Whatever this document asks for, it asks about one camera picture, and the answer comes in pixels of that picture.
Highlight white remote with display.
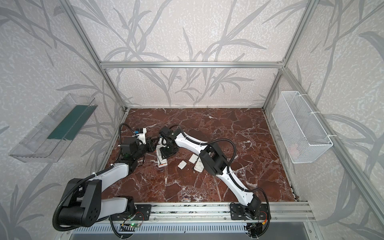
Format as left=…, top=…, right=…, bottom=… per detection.
left=156, top=148, right=168, bottom=168

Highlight white battery cover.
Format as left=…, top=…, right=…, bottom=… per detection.
left=178, top=161, right=187, bottom=170
left=189, top=154, right=199, bottom=164

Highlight white remote being unloaded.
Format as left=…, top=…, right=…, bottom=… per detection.
left=194, top=159, right=204, bottom=173

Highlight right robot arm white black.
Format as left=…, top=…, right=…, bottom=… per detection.
left=160, top=127, right=262, bottom=220

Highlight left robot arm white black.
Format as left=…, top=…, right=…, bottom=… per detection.
left=52, top=139, right=156, bottom=232

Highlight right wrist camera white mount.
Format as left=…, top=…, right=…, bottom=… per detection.
left=157, top=137, right=166, bottom=147

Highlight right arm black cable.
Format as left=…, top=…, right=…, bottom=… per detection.
left=169, top=123, right=271, bottom=229

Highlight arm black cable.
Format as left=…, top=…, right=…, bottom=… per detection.
left=169, top=123, right=271, bottom=229
left=52, top=122, right=136, bottom=232

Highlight small circuit board with wires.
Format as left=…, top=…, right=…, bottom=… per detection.
left=119, top=222, right=143, bottom=232

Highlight aluminium horizontal frame bar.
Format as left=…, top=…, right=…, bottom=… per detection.
left=100, top=61, right=283, bottom=69

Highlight clear plastic wall tray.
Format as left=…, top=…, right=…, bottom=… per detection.
left=9, top=94, right=98, bottom=163

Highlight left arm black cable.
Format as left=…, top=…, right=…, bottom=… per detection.
left=52, top=122, right=136, bottom=232

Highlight aluminium frame post left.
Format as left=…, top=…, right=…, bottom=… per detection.
left=59, top=0, right=128, bottom=111

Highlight aluminium frame post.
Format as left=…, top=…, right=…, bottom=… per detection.
left=59, top=0, right=128, bottom=111
left=262, top=0, right=319, bottom=112

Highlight white wire mesh basket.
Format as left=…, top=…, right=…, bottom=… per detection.
left=272, top=91, right=333, bottom=164

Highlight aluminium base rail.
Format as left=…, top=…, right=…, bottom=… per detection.
left=113, top=202, right=316, bottom=224

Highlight aluminium frame post right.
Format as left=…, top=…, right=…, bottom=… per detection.
left=262, top=0, right=319, bottom=112

